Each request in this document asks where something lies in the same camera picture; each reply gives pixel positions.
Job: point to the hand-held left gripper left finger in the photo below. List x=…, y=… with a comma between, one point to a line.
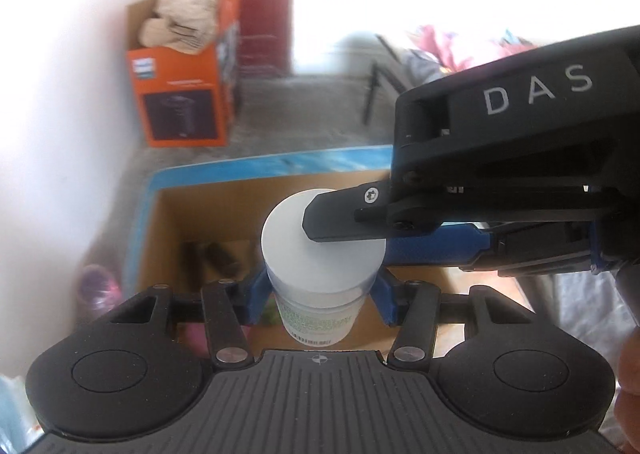
x=257, y=294

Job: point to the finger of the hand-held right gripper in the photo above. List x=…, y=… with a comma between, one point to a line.
x=430, y=246
x=345, y=216

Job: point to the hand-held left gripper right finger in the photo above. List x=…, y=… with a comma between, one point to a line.
x=385, y=294

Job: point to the white pill bottle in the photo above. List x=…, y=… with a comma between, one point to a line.
x=325, y=270

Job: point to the brown cardboard box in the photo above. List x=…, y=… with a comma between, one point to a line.
x=225, y=214

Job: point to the person's right hand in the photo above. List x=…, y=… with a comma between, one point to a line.
x=629, y=374

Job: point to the pink plastic bowl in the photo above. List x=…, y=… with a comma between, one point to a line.
x=197, y=339

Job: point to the colourful cloth pile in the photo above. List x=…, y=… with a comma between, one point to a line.
x=435, y=49

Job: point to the purple plastic item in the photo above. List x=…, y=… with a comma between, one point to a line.
x=97, y=286

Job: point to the grey cloth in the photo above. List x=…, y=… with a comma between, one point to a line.
x=585, y=314

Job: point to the red door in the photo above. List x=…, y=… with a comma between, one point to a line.
x=260, y=9

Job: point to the orange product box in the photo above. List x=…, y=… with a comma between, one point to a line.
x=170, y=64

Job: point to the beige cloth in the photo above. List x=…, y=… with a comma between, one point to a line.
x=185, y=19

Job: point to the clear plastic bag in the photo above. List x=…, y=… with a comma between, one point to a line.
x=12, y=409

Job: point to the black metal frame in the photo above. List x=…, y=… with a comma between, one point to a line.
x=372, y=89

